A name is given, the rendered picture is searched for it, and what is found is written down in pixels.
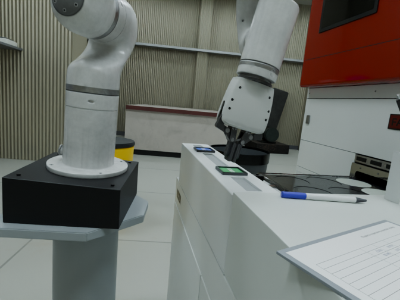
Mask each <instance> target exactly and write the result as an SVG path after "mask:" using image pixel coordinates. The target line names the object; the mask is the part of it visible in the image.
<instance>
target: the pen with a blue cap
mask: <svg viewBox="0 0 400 300"><path fill-rule="evenodd" d="M280 196H281V197H282V198H295V199H310V200H319V201H335V202H351V203H357V202H367V200H366V199H362V198H357V197H354V196H339V195H324V194H316V193H300V192H285V191H281V194H280Z"/></svg>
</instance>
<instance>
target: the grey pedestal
mask: <svg viewBox="0 0 400 300"><path fill-rule="evenodd" d="M147 209H148V201H147V200H145V199H143V198H141V197H139V196H137V195H136V196H135V198H134V200H133V202H132V204H131V206H130V208H129V210H128V212H127V214H126V216H125V218H124V220H123V222H122V224H121V226H120V228H119V229H102V228H91V227H71V226H50V225H40V224H19V223H3V215H2V214H0V238H22V239H44V240H52V300H115V292H116V278H117V253H118V231H119V230H122V229H125V228H128V227H131V226H134V225H136V224H139V223H142V222H143V221H144V218H145V215H146V212H147Z"/></svg>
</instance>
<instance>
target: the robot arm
mask: <svg viewBox="0 0 400 300"><path fill-rule="evenodd" d="M50 2H51V8H52V11H53V13H54V15H55V17H56V18H57V20H58V21H59V22H60V23H61V24H62V25H63V26H64V27H65V28H66V29H68V30H69V31H71V32H73V33H75V34H77V35H80V36H83V37H86V38H89V40H88V43H87V47H86V48H85V50H84V51H83V52H82V54H81V55H80V56H79V57H77V58H76V59H75V60H74V61H72V62H71V63H70V65H69V66H68V68H67V74H66V82H65V111H64V141H63V145H60V147H59V148H58V155H59V156H56V157H52V158H50V159H49V160H47V162H46V168H47V170H49V171H50V172H51V173H54V174H57V175H60V176H64V177H71V178H77V179H103V178H109V177H115V176H119V175H121V174H123V173H125V172H126V171H127V167H128V165H127V163H126V162H125V161H123V160H121V159H119V158H116V157H114V154H115V139H116V131H117V116H118V101H119V93H120V77H121V73H122V71H123V68H124V66H125V64H126V62H127V60H128V59H129V56H130V55H131V53H132V50H133V48H134V46H135V43H136V39H137V35H138V22H137V18H136V14H135V12H134V10H133V8H132V7H131V5H130V4H129V3H128V2H127V1H126V0H50ZM298 14H299V6H298V4H297V3H296V2H295V1H293V0H236V23H237V38H238V44H239V50H240V53H241V58H240V62H239V65H238V68H237V72H236V74H237V75H238V76H237V77H233V78H232V80H231V82H230V84H229V86H228V88H227V90H226V93H225V94H224V97H223V100H222V102H221V105H220V107H219V110H218V113H217V121H216V122H215V127H216V128H218V129H220V130H221V131H223V132H224V134H225V136H226V139H227V144H226V147H225V150H224V159H225V160H227V161H230V162H233V163H235V162H236V159H238V158H239V155H240V152H241V149H242V145H245V144H246V143H247V142H249V141H251V140H261V139H262V136H263V133H264V131H265V129H266V127H267V123H268V119H269V117H270V113H271V108H272V104H273V96H274V89H273V88H272V85H271V84H273V83H276V80H277V78H278V75H279V71H280V68H281V66H282V62H283V59H284V57H285V53H286V50H287V48H288V44H289V41H290V37H291V35H292V32H293V28H294V26H295V23H296V19H297V17H298ZM225 125H228V127H227V126H225ZM238 129H241V131H240V133H239V136H238V137H237V139H236V134H237V130H238ZM251 133H254V134H251Z"/></svg>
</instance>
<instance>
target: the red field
mask: <svg viewBox="0 0 400 300"><path fill-rule="evenodd" d="M389 128H394V129H400V115H391V117H390V122H389Z"/></svg>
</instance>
